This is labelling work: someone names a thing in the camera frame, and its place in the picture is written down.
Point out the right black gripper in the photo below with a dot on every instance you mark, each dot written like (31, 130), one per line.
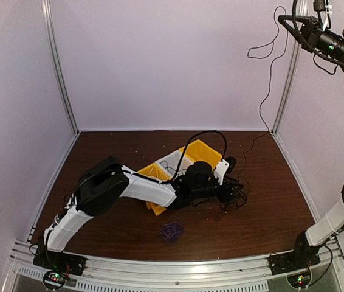
(307, 34)

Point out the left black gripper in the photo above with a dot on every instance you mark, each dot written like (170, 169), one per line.
(227, 194)

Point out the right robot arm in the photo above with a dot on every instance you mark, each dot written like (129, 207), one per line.
(312, 133)

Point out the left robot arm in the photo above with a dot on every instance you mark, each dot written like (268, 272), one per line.
(99, 189)

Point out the right yellow plastic bin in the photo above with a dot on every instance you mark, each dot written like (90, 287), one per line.
(200, 151)

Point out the yellow plastic bin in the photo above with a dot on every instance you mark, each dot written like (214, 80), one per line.
(200, 151)
(156, 172)

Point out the white plastic bin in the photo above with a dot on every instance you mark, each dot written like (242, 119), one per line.
(169, 163)

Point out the left yellow plastic bin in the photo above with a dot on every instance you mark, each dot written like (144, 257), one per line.
(156, 172)

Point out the right round controller board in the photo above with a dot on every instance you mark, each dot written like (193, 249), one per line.
(299, 280)

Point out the round controller board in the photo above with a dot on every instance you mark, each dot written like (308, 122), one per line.
(54, 280)
(299, 280)

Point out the left round controller board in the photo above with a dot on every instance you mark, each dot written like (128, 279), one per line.
(54, 280)

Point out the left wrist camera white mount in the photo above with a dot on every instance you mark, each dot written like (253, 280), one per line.
(224, 167)

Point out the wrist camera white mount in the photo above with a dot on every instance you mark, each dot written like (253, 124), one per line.
(224, 167)
(323, 8)

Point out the right aluminium frame post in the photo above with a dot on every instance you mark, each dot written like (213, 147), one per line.
(290, 76)

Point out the aluminium frame post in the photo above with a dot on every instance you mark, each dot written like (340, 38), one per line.
(290, 76)
(57, 67)

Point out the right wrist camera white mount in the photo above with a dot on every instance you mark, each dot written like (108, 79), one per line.
(323, 8)

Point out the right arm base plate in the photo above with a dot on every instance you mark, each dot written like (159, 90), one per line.
(287, 262)

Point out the front aluminium rail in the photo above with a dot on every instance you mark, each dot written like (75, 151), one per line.
(106, 274)

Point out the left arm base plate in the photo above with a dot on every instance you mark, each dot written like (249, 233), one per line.
(62, 262)

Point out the left aluminium frame post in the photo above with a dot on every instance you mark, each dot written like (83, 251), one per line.
(57, 67)

